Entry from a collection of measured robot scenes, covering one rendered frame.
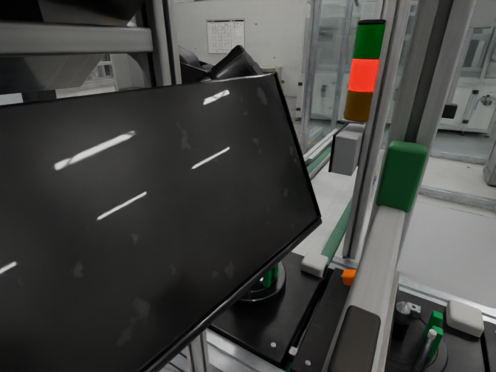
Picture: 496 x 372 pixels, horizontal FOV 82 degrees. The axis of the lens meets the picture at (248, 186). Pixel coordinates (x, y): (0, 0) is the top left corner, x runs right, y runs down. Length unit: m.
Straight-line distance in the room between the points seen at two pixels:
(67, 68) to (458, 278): 0.89
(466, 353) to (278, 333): 0.28
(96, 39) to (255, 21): 8.85
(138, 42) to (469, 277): 0.88
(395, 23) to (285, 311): 0.50
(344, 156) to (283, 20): 8.31
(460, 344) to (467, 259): 0.43
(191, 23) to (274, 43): 2.62
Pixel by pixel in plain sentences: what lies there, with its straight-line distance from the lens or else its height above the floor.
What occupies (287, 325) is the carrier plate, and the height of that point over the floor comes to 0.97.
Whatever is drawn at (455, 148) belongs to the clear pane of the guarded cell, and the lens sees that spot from 1.77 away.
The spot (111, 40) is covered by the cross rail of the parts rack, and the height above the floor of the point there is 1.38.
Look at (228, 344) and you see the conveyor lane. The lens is 0.52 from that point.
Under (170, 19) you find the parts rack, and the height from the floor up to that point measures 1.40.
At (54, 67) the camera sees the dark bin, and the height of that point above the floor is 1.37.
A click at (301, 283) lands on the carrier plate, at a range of 0.59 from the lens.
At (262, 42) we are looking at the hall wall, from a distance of 8.94.
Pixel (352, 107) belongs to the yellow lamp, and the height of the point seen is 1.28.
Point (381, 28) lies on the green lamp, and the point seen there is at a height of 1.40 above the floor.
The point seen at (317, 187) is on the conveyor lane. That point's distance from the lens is 1.07.
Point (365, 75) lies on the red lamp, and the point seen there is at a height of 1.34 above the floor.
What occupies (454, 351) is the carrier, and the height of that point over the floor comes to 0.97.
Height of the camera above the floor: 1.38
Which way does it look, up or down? 26 degrees down
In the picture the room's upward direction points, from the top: straight up
